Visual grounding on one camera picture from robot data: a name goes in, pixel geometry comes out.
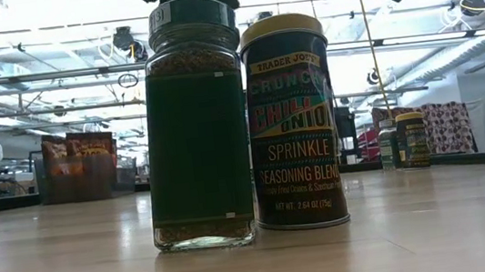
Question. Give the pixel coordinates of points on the red white fabric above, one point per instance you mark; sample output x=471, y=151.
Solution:
x=367, y=140

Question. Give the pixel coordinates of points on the green-lidded glass spice jar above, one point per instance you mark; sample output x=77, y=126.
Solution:
x=198, y=150
x=389, y=149

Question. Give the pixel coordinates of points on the small black ceiling reel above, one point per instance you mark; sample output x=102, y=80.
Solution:
x=372, y=77

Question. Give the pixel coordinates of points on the brown taco seasoning packet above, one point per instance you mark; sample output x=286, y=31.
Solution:
x=54, y=150
x=90, y=146

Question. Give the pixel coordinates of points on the black monitor screen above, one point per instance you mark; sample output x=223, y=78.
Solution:
x=346, y=129

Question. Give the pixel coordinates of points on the patterned cloth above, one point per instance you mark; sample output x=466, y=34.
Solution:
x=447, y=126

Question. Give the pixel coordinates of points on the grey translucent plastic bin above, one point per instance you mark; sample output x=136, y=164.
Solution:
x=83, y=186

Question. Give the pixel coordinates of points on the yellow-lidded seasoning tin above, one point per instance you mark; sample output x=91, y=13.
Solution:
x=294, y=148
x=413, y=141

